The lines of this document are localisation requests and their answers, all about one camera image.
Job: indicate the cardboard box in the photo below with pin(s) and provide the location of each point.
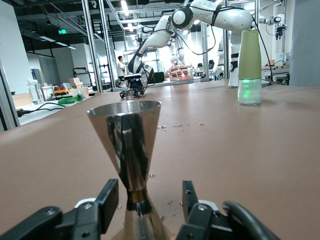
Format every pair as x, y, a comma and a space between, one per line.
75, 82

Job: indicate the green exit sign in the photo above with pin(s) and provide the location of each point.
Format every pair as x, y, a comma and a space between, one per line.
62, 31

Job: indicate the bread display shelf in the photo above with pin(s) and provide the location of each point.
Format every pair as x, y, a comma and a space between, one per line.
182, 73

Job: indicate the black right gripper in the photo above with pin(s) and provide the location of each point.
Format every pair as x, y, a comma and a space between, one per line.
135, 85

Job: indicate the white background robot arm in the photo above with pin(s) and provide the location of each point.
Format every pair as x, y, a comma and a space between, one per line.
276, 18
180, 53

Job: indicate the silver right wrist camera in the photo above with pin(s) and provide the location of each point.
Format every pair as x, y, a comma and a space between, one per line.
132, 77

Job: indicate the steel double jigger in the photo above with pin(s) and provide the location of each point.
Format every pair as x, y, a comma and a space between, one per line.
130, 140

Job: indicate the beige paper cup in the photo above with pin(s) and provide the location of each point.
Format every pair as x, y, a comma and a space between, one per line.
84, 92

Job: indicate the green cloth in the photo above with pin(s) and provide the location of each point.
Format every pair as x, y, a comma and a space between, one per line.
67, 100

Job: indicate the standing person white shirt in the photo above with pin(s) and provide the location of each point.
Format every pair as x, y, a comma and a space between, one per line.
120, 67

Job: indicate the olive sleeved glass bottle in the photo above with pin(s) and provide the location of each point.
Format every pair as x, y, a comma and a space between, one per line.
250, 57

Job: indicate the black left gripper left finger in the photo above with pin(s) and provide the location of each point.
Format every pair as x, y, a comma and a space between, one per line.
107, 200

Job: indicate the yellow toy car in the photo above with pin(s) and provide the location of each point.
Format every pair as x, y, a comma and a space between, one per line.
61, 92

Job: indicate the aluminium frame post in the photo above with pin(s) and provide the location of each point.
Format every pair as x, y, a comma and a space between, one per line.
8, 105
107, 50
92, 50

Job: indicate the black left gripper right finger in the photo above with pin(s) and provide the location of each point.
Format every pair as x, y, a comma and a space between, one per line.
190, 200

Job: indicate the clear glass beaker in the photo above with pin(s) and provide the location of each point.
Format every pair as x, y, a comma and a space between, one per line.
130, 96

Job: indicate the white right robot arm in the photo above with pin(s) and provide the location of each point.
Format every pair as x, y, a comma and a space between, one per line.
225, 15

